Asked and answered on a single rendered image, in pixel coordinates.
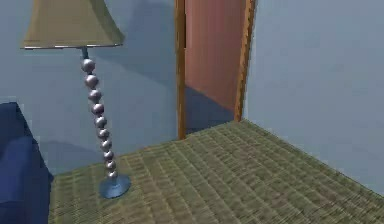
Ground beaded silver floor lamp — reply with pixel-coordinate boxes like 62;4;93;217
20;0;132;200

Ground brown wooden room door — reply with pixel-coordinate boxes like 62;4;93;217
174;0;258;141

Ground dark blue sofa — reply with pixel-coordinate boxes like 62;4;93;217
0;101;55;224

